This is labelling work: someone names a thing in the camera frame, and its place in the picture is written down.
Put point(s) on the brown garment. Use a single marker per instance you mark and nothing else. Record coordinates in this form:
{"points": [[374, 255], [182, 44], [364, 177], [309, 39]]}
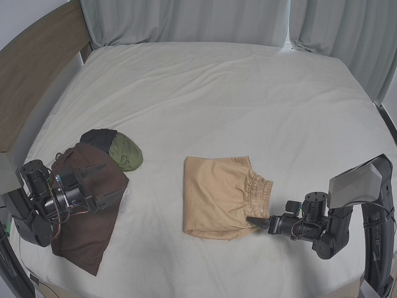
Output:
{"points": [[90, 234]]}

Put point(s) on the beige shorts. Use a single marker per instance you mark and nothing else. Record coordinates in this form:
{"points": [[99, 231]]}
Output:
{"points": [[214, 197]]}

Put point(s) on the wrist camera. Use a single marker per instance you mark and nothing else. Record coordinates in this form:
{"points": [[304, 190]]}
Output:
{"points": [[293, 207], [66, 180]]}

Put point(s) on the bed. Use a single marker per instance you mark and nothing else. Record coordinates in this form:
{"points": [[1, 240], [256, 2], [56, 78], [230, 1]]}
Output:
{"points": [[217, 82]]}

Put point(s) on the green garment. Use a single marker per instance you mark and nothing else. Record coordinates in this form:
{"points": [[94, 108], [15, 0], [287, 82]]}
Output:
{"points": [[127, 154]]}

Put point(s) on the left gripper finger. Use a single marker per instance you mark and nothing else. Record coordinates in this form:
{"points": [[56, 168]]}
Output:
{"points": [[93, 170], [108, 199]]}

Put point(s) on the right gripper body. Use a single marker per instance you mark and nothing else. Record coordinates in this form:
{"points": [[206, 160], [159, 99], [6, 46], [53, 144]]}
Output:
{"points": [[285, 226]]}

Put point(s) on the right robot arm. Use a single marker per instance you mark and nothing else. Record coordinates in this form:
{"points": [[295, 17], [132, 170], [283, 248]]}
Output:
{"points": [[375, 228]]}

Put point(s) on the black garment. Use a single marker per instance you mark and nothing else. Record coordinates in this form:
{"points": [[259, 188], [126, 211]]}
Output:
{"points": [[96, 138]]}

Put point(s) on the window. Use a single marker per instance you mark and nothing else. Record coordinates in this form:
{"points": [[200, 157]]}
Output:
{"points": [[288, 44]]}

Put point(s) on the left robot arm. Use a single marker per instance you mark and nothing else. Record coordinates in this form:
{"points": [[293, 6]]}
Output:
{"points": [[34, 228]]}

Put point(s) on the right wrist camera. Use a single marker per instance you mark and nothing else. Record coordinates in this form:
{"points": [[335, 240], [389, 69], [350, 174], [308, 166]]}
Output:
{"points": [[293, 207]]}

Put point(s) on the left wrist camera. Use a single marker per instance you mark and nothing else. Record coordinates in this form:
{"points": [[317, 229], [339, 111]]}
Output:
{"points": [[66, 180]]}

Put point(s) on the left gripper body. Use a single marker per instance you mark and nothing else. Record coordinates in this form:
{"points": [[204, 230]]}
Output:
{"points": [[83, 197]]}

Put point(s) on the white printed garment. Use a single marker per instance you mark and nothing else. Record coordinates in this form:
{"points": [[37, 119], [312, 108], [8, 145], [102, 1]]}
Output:
{"points": [[125, 199]]}

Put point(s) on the grey-green curtain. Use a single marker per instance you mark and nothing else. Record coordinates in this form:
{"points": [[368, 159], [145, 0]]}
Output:
{"points": [[347, 17], [186, 11]]}

